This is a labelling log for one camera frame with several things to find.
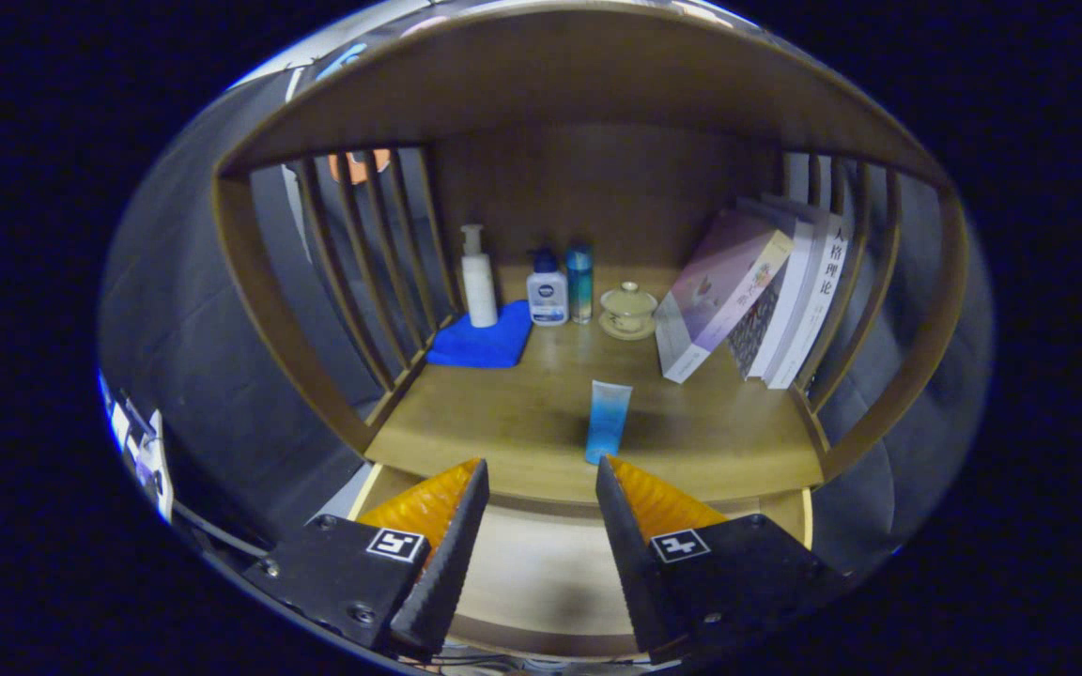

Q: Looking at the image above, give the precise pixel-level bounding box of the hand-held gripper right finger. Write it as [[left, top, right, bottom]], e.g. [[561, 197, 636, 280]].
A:
[[595, 454, 854, 664]]

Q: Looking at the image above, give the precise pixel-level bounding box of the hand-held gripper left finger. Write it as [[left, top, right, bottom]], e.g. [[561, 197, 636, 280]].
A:
[[240, 457, 491, 660]]

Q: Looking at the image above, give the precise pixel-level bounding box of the wooden drawer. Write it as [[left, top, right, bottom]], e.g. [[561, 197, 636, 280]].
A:
[[346, 462, 816, 660]]

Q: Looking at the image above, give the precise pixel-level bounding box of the blue white cosmetic tube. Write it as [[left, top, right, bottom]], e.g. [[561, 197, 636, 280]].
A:
[[584, 380, 634, 466]]

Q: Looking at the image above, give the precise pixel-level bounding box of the wooden countertop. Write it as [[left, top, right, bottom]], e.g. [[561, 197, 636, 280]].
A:
[[364, 263, 826, 503]]

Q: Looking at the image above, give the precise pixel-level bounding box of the wooden cabinet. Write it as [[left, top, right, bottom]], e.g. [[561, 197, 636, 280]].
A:
[[212, 0, 972, 508]]

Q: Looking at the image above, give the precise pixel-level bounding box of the dark patterned book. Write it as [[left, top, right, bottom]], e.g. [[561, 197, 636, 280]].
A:
[[727, 272, 791, 380]]

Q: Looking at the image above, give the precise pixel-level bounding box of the blue cloth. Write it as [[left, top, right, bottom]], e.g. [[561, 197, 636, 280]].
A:
[[426, 299, 534, 370]]

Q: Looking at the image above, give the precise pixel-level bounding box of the plain white book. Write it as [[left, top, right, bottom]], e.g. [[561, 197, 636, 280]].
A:
[[736, 195, 819, 381]]

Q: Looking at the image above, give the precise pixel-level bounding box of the lidded ceramic tea cup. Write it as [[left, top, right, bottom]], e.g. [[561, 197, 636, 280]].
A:
[[598, 281, 659, 341]]

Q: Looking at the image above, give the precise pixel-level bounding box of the purple white book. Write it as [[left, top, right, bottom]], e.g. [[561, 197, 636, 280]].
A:
[[654, 207, 797, 384]]

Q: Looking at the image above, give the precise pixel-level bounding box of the white book with printed spine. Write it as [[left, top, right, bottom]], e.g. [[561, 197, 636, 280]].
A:
[[766, 192, 854, 391]]

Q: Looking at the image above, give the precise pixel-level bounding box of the white spray bottle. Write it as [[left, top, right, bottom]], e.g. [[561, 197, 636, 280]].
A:
[[460, 223, 499, 329]]

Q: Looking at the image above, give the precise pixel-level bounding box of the teal bottle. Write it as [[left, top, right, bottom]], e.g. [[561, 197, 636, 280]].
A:
[[566, 242, 595, 325]]

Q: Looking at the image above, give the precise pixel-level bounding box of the white blue-capped lotion bottle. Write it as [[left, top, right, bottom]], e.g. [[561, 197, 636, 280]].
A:
[[527, 246, 569, 327]]

